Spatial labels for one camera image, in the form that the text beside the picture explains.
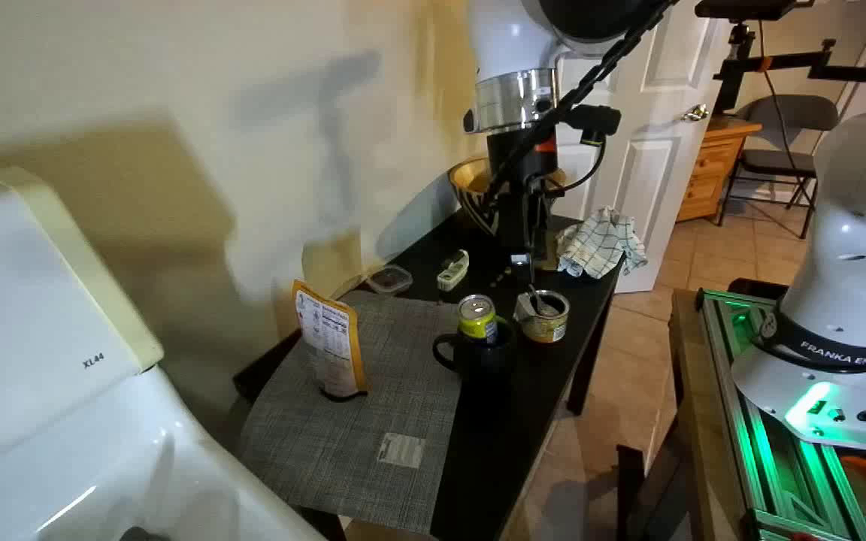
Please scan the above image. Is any yellow drink can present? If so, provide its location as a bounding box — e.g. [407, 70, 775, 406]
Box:
[458, 296, 496, 340]

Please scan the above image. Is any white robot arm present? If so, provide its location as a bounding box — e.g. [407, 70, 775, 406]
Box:
[470, 0, 866, 450]

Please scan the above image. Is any grey folding chair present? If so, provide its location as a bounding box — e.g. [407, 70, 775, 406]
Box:
[715, 92, 840, 230]

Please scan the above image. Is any wooden drawer cabinet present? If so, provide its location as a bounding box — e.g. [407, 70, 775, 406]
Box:
[677, 116, 758, 222]

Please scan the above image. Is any zebra patterned bowl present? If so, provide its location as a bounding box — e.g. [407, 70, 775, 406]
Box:
[449, 159, 495, 230]

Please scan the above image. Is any clear plastic container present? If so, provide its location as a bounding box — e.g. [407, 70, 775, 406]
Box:
[366, 266, 413, 296]

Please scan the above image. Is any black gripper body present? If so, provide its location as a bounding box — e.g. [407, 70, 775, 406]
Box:
[488, 129, 556, 266]

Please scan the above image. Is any green lit robot stand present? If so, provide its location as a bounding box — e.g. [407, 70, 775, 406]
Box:
[698, 292, 866, 541]

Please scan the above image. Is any camera tripod rig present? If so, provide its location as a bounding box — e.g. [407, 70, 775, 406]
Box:
[696, 0, 866, 115]

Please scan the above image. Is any checkered dish cloth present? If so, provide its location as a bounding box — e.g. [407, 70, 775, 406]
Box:
[556, 209, 646, 280]

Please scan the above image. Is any grey woven placemat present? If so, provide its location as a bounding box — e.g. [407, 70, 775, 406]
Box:
[241, 292, 462, 532]

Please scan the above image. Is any black mug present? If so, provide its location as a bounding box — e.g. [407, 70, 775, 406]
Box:
[432, 322, 514, 379]

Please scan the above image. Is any black side table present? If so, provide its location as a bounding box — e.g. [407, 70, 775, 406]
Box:
[234, 219, 613, 541]

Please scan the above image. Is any white panel door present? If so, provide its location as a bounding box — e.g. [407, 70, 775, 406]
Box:
[554, 0, 729, 292]

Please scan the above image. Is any small cup with spoon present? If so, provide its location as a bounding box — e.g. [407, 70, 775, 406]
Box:
[514, 289, 571, 347]

